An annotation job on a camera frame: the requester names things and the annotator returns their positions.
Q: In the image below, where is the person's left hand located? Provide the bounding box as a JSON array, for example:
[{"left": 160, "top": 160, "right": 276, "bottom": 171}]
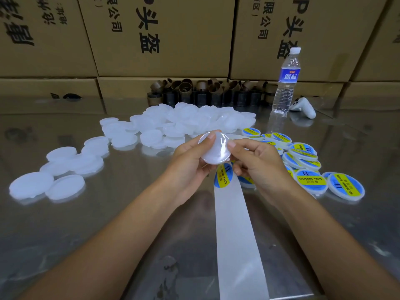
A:
[{"left": 161, "top": 131, "right": 221, "bottom": 207}]

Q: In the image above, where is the person's right forearm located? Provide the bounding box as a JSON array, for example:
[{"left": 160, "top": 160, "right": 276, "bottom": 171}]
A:
[{"left": 278, "top": 187, "right": 400, "bottom": 300}]

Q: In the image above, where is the row of dark cardboard tubes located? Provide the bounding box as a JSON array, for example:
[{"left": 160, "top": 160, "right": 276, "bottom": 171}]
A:
[{"left": 147, "top": 78, "right": 276, "bottom": 107}]

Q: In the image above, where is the sticker roll with backing strip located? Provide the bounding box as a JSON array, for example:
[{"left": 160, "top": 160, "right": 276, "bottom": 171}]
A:
[{"left": 213, "top": 160, "right": 271, "bottom": 300}]

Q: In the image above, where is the white handheld controller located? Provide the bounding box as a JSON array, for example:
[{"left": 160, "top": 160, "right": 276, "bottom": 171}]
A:
[{"left": 289, "top": 97, "right": 317, "bottom": 120}]

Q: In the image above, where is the clear plastic water bottle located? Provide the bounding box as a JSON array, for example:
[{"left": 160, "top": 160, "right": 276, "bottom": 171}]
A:
[{"left": 271, "top": 47, "right": 302, "bottom": 116}]

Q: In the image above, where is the pile of white plastic lids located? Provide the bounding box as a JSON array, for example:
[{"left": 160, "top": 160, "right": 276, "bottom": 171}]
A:
[{"left": 9, "top": 102, "right": 257, "bottom": 204}]

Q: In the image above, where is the person's left forearm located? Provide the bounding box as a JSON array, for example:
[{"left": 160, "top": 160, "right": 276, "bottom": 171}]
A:
[{"left": 19, "top": 184, "right": 182, "bottom": 300}]

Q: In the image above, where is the stack of brown cardboard boxes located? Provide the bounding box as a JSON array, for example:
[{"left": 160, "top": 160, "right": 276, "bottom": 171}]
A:
[{"left": 0, "top": 0, "right": 400, "bottom": 100}]

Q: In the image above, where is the person's right hand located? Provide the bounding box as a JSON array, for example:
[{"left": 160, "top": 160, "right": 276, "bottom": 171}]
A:
[{"left": 226, "top": 138, "right": 300, "bottom": 207}]

